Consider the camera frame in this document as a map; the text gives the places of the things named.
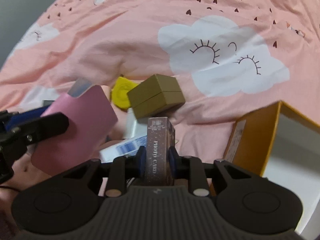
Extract white blue cream tube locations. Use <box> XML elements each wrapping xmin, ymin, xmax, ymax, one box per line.
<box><xmin>99</xmin><ymin>108</ymin><xmax>148</xmax><ymax>163</ymax></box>

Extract olive green small box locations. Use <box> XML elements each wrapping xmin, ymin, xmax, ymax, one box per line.
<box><xmin>127</xmin><ymin>74</ymin><xmax>185</xmax><ymax>119</ymax></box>

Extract yellow tape measure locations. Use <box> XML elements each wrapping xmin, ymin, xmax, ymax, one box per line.
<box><xmin>111</xmin><ymin>76</ymin><xmax>138</xmax><ymax>110</ymax></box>

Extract orange cardboard box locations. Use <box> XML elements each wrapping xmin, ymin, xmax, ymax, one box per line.
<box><xmin>213</xmin><ymin>101</ymin><xmax>319</xmax><ymax>239</ymax></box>

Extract pink cloud print duvet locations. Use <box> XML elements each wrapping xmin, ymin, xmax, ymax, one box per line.
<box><xmin>1</xmin><ymin>0</ymin><xmax>319</xmax><ymax>162</ymax></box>

